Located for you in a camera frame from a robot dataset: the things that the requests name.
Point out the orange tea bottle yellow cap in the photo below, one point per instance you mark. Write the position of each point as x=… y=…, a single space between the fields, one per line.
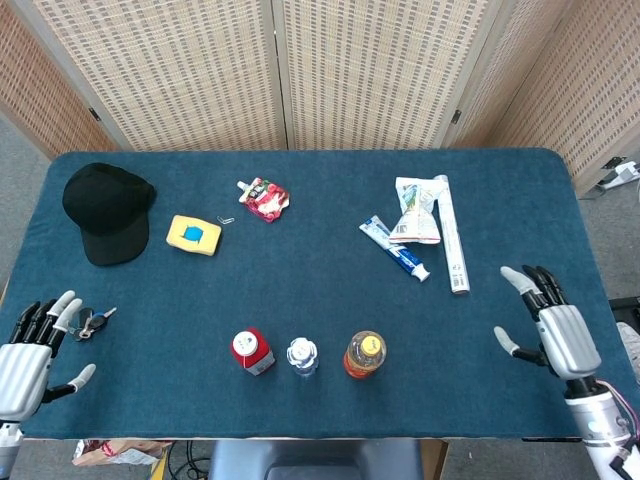
x=364 y=357

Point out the white power strip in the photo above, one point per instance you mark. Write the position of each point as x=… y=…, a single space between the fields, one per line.
x=622 y=172

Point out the red snack pouch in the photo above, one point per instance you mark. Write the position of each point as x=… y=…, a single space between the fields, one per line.
x=267 y=200

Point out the crumpled white snack bag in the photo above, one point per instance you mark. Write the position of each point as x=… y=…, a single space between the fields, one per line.
x=417 y=215

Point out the brown cardboard panel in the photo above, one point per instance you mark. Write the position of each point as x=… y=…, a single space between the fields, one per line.
x=434 y=460

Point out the woven folding screen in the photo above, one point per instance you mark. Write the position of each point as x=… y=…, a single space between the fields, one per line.
x=190 y=75

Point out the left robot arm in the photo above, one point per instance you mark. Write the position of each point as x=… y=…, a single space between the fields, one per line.
x=7 y=450

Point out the metal paper clip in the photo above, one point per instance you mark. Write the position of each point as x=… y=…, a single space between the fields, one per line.
x=226 y=219

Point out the clear water bottle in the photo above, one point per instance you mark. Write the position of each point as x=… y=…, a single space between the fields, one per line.
x=302 y=355

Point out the white wrap roll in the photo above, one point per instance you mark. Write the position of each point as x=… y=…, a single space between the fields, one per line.
x=455 y=250

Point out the white blue toothpaste tube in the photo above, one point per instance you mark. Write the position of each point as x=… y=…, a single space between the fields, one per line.
x=400 y=252

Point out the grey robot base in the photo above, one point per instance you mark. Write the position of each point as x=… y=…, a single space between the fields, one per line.
x=310 y=460

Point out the yellow sponge blue centre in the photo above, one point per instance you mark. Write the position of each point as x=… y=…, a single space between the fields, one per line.
x=205 y=240

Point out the black box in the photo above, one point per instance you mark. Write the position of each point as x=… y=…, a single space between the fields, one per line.
x=627 y=307

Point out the red juice bottle white cap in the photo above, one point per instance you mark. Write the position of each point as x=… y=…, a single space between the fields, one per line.
x=250 y=350

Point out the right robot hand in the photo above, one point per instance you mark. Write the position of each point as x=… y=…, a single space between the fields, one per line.
x=570 y=340

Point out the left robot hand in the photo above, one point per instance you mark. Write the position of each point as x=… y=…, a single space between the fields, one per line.
x=22 y=372

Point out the blue tablecloth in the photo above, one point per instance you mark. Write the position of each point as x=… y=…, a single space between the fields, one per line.
x=200 y=300

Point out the bunch of keys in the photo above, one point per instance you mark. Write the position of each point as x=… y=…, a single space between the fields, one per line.
x=92 y=325

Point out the black baseball cap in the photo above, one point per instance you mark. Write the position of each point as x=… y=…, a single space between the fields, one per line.
x=107 y=215

